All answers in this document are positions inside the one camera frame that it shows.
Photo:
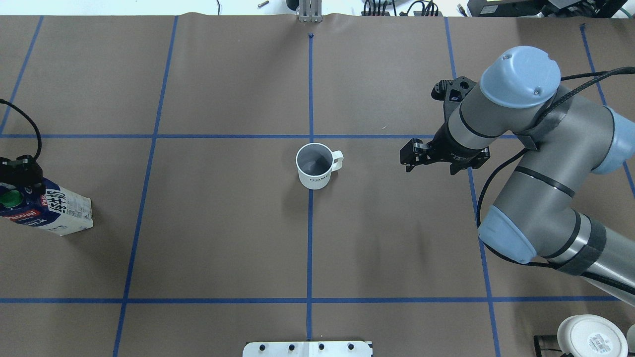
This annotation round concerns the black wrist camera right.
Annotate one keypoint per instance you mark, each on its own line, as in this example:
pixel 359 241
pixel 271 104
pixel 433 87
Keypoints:
pixel 451 93

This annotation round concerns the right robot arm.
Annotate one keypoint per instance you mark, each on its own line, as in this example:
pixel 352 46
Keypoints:
pixel 565 137

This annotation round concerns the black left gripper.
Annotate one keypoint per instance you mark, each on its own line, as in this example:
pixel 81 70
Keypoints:
pixel 19 172

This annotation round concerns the blue white milk carton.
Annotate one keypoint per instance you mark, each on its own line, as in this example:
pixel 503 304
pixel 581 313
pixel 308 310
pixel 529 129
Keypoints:
pixel 55 209

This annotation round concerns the white ribbed mug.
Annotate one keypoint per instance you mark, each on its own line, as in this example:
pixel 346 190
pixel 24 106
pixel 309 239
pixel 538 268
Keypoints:
pixel 315 163

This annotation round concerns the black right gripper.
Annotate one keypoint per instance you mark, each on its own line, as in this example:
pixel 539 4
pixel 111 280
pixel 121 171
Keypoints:
pixel 448 148

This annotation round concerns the white cup on rack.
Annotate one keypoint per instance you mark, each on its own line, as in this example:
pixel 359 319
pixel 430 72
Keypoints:
pixel 590 335

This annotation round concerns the aluminium frame post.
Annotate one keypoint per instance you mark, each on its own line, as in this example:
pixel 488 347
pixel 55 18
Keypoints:
pixel 310 11

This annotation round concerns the white camera stand base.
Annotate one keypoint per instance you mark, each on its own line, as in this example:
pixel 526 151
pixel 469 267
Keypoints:
pixel 309 349

